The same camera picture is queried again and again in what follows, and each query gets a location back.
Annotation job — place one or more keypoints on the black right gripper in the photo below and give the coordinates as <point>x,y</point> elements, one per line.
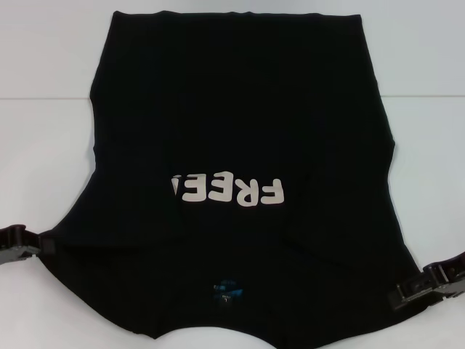
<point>448,276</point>

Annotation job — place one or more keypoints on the black shirt with FREE print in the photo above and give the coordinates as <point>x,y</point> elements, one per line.
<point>239,109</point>

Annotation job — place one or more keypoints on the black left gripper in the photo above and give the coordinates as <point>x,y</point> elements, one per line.
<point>16,241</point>

